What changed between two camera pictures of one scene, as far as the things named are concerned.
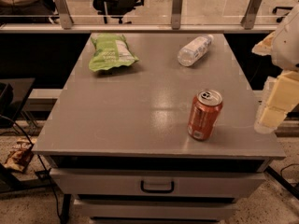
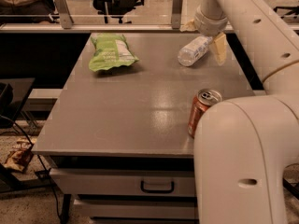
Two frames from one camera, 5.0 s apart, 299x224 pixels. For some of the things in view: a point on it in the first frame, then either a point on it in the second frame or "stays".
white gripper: x=288 y=46 → x=209 y=26
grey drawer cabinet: x=118 y=140 stays
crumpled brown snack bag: x=21 y=155 stays
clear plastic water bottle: x=192 y=52 stays
